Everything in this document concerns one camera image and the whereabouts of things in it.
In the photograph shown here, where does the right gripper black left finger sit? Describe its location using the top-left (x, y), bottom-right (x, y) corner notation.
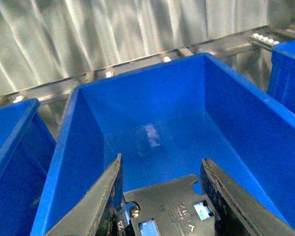
top-left (46, 153), bottom-right (124, 236)

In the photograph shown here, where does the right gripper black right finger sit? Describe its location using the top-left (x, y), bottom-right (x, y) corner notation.
top-left (200, 158), bottom-right (295, 236)

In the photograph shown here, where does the left blue plastic bin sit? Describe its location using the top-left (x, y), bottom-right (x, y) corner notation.
top-left (0, 99), bottom-right (56, 236)

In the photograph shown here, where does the blue plastic bin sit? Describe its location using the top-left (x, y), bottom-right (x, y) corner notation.
top-left (31, 54), bottom-right (295, 236)
top-left (0, 99), bottom-right (56, 236)
top-left (267, 40), bottom-right (295, 114)

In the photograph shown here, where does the middle blue plastic bin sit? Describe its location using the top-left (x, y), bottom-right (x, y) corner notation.
top-left (31, 54), bottom-right (295, 236)

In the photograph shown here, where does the right blue plastic bin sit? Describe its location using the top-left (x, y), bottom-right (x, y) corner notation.
top-left (267, 40), bottom-right (295, 114)

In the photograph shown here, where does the right roller track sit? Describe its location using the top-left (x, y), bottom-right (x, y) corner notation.
top-left (249, 33), bottom-right (280, 50)

